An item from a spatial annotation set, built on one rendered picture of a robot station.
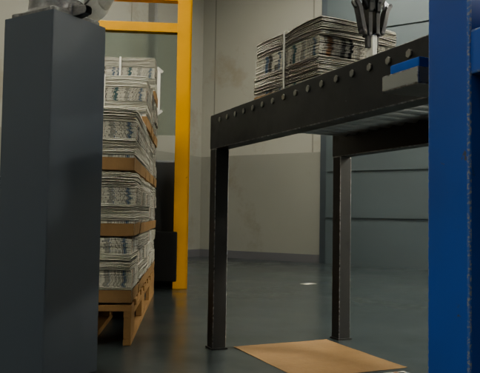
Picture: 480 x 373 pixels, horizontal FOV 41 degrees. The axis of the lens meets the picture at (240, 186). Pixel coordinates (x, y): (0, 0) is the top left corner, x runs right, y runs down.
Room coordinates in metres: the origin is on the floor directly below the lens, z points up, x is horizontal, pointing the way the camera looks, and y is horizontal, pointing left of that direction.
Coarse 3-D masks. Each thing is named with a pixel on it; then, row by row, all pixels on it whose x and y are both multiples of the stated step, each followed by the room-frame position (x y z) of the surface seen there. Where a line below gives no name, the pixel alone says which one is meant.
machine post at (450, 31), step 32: (448, 0) 0.85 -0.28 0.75; (448, 32) 0.85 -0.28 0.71; (448, 64) 0.85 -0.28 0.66; (448, 96) 0.85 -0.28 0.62; (448, 128) 0.85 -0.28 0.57; (448, 160) 0.85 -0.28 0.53; (448, 192) 0.85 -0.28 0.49; (448, 224) 0.85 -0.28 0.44; (448, 256) 0.85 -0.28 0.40; (448, 288) 0.85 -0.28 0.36; (448, 320) 0.85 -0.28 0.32; (448, 352) 0.85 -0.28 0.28
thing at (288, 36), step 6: (282, 36) 1.98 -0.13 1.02; (288, 36) 1.95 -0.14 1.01; (282, 42) 1.98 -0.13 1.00; (288, 42) 1.95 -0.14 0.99; (282, 48) 1.98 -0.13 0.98; (288, 48) 1.94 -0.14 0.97; (282, 54) 1.98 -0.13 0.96; (288, 54) 1.95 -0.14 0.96; (282, 60) 1.98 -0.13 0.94; (288, 60) 1.95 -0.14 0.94; (282, 66) 1.98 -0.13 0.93; (288, 66) 1.94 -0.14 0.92; (282, 72) 1.97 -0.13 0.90; (288, 72) 1.94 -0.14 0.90; (282, 78) 1.96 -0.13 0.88; (288, 78) 1.94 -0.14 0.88; (282, 84) 1.97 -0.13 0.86; (288, 84) 1.94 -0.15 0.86
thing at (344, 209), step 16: (336, 160) 2.38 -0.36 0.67; (336, 176) 2.38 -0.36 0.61; (336, 192) 2.37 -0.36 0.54; (336, 208) 2.37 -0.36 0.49; (336, 224) 2.37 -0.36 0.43; (336, 240) 2.37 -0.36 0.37; (336, 256) 2.37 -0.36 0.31; (336, 272) 2.37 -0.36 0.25; (336, 288) 2.37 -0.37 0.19; (336, 304) 2.37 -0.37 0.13; (336, 320) 2.37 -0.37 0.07; (336, 336) 2.37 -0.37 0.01
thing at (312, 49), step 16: (320, 16) 1.80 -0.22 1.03; (304, 32) 1.87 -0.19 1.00; (320, 32) 1.80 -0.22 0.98; (336, 32) 1.82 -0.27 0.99; (352, 32) 1.85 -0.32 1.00; (304, 48) 1.87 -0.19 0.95; (320, 48) 1.81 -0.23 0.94; (336, 48) 1.83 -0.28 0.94; (352, 48) 1.86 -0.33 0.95; (384, 48) 1.92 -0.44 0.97; (304, 64) 1.86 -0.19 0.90; (320, 64) 1.80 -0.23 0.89; (336, 64) 1.83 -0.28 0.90; (304, 80) 1.86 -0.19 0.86
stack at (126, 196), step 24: (120, 120) 2.19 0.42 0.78; (120, 144) 2.19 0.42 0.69; (144, 144) 2.77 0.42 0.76; (120, 192) 2.20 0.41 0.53; (144, 192) 2.66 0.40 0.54; (120, 216) 2.20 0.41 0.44; (144, 216) 2.81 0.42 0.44; (120, 240) 2.20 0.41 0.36; (144, 240) 2.84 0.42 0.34; (120, 264) 2.19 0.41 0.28; (144, 264) 2.90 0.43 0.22; (120, 288) 2.20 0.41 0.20; (144, 288) 2.82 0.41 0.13; (144, 312) 2.89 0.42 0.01
